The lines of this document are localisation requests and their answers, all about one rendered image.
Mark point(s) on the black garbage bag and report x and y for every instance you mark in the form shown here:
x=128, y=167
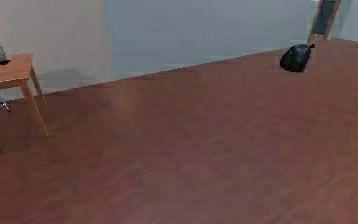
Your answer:
x=295, y=59

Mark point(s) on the brown wooden table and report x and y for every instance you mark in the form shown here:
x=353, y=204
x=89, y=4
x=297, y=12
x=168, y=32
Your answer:
x=16, y=71

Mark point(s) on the wooden framed leaning mirror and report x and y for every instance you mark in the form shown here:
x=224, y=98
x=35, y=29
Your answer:
x=324, y=18

